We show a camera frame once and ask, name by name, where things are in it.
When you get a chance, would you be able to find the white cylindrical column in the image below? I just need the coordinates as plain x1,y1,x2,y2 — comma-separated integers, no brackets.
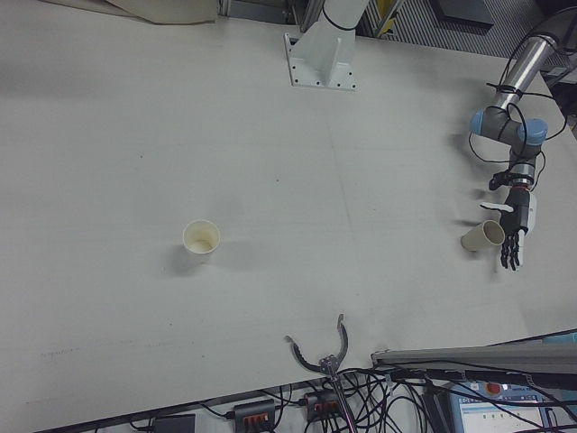
320,0,369,32

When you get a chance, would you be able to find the white paper cup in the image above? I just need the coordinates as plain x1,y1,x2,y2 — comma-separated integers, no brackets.
460,219,506,253
182,219,222,267

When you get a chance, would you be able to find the black hub with orange ports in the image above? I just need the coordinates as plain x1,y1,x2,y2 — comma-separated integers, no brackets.
301,391,343,423
232,399,279,429

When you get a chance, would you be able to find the teach pendant with red button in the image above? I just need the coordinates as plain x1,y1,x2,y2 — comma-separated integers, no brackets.
439,376,577,433

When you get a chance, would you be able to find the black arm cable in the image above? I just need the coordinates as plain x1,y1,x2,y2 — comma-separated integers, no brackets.
466,33,570,164

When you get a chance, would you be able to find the black cable tangle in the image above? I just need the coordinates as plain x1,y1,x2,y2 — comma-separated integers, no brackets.
197,365,456,433

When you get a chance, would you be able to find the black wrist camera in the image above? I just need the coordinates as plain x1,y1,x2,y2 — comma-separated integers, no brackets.
489,169,514,191

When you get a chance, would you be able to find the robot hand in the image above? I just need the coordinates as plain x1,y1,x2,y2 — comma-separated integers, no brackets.
479,188,541,272

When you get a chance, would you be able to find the aluminium profile post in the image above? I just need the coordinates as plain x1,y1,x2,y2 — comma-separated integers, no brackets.
370,331,577,375

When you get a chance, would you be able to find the metal claw picker tool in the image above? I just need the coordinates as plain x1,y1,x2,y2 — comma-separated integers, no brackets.
283,311,360,433

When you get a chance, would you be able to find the black flat adapter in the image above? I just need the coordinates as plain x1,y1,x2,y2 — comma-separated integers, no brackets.
151,413,197,433

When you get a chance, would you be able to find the white mounting pedestal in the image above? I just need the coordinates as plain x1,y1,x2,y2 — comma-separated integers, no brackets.
282,17,360,91

